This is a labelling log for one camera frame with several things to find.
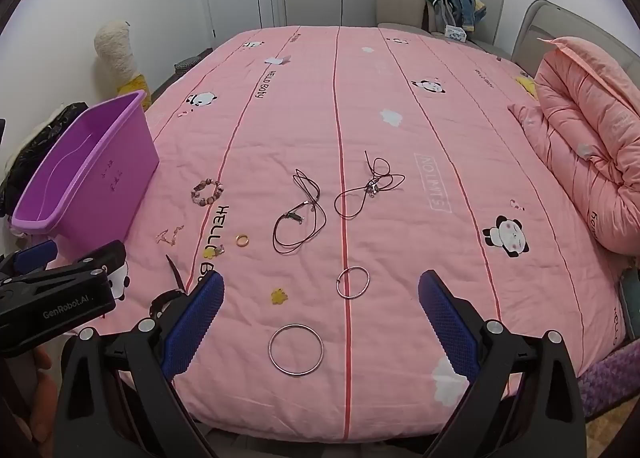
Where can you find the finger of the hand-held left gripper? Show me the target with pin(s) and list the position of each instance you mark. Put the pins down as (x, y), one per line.
(35, 254)
(102, 258)

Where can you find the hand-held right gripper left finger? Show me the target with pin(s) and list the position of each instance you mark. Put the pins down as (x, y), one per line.
(192, 325)

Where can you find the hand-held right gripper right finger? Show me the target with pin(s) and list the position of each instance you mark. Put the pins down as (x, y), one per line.
(450, 325)

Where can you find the person's left hand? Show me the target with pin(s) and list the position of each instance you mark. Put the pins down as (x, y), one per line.
(41, 388)

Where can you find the large silver bangle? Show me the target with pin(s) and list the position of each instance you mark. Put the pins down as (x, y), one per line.
(270, 350)

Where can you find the black plastic bag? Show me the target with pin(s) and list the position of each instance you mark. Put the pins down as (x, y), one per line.
(25, 163)

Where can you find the pink panda printed bedsheet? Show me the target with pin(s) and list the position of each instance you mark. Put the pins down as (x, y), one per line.
(400, 248)

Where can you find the small silver bangle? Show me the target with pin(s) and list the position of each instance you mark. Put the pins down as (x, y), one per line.
(337, 283)

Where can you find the purple fluffy cloth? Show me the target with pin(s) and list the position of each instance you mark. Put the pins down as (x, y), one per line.
(610, 378)

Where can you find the teal cloth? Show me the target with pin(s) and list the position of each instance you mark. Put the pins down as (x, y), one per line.
(631, 290)

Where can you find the white and yellow plush toy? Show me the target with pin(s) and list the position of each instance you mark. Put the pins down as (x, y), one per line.
(112, 48)

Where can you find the grey woven basket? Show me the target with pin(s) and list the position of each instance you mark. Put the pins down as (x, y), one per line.
(189, 63)

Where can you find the folded pink quilt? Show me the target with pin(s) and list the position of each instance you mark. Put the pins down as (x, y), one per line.
(585, 138)

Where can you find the small yellow plush toy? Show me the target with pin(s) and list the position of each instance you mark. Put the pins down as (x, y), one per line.
(526, 86)

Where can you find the white paper scrap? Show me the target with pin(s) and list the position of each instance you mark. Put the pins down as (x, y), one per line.
(275, 60)

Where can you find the small white box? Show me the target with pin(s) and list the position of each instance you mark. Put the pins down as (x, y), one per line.
(455, 33)

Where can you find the beige padded headboard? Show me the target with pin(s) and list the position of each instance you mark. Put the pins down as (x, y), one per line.
(545, 23)

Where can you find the pile of clothes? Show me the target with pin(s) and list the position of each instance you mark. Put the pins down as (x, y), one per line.
(457, 1)

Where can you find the beige chair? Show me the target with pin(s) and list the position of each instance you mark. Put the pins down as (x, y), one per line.
(395, 3)

